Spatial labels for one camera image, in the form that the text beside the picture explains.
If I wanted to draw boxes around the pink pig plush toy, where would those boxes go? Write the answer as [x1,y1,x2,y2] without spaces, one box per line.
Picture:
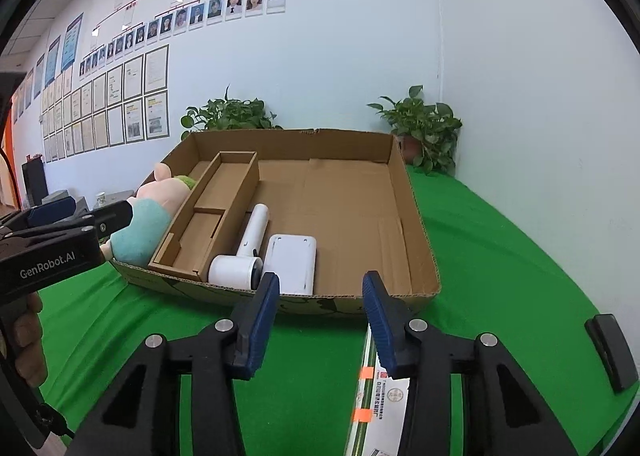
[101,164,196,268]

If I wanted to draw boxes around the narrow cardboard divider box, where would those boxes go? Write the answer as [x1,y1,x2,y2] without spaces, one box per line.
[149,152,259,283]

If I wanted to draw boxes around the white hair dryer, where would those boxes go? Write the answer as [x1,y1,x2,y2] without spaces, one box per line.
[207,204,269,290]

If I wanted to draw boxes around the white rectangular device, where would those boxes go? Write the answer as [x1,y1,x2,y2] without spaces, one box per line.
[264,234,317,297]

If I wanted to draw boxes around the person's left hand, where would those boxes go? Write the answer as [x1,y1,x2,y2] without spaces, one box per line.
[10,292,48,389]

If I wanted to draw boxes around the grey plastic stool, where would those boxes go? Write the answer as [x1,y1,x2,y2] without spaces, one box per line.
[41,187,139,217]

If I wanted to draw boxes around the black cabinet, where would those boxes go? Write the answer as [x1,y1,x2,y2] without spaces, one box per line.
[22,155,49,207]

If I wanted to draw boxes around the small black rectangular device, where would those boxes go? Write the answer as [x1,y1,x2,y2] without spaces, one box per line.
[585,314,639,394]

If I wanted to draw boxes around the green table cloth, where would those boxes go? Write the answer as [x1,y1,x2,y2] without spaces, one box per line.
[41,173,634,455]

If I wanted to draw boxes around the left potted green plant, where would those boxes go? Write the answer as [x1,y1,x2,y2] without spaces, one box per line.
[180,89,282,140]

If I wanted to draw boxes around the potted green plant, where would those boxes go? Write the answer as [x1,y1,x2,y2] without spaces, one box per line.
[180,89,282,140]
[368,84,463,174]

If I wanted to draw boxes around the staff photo row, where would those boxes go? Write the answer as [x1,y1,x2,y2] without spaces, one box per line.
[78,0,286,79]

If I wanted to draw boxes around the right potted green plant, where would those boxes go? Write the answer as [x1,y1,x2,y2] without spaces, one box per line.
[368,84,463,174]

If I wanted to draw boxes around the framed certificates on wall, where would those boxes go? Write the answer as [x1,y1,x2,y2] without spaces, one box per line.
[13,44,179,170]

